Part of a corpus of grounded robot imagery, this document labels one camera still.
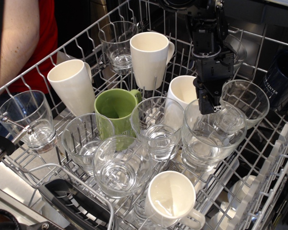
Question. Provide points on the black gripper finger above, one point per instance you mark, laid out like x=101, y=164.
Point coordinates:
x=215, y=102
x=205, y=104

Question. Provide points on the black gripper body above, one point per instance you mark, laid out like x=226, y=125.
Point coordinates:
x=213, y=71

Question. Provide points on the clear glass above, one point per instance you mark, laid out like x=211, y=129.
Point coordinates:
x=82, y=136
x=30, y=108
x=239, y=50
x=121, y=166
x=115, y=40
x=157, y=122
x=208, y=139
x=248, y=98

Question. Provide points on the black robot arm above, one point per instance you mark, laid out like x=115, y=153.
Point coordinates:
x=206, y=24

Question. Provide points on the white mug centre right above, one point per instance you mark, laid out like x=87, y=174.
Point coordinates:
x=182, y=90

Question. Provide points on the clear glass behind gripper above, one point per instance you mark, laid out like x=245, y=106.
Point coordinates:
x=239, y=50

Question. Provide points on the tall white mug back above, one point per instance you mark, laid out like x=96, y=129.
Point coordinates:
x=151, y=52

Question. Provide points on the tall white mug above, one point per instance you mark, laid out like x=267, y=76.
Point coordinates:
x=72, y=82
x=151, y=52

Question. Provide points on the dark navy printed mug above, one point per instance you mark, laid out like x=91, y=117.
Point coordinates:
x=275, y=82

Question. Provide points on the green ceramic mug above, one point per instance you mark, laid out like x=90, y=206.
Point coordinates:
x=117, y=105

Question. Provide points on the white mug front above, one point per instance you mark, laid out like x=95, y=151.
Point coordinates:
x=170, y=199

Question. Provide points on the tall white mug left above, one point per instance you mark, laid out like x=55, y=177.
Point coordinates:
x=72, y=82

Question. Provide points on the red shirt torso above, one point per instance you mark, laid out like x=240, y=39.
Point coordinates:
x=36, y=79

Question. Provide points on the grey wire dishwasher rack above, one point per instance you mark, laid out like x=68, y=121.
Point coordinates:
x=260, y=162

